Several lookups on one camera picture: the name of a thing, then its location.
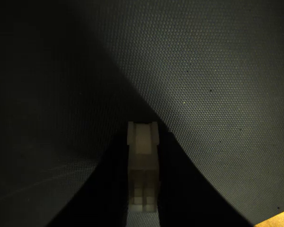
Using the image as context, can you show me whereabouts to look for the small white plastic terminal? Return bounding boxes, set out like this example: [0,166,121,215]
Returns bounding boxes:
[127,121,161,213]

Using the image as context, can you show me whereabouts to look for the dark grey table mat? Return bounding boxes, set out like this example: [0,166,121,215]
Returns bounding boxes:
[0,0,284,227]

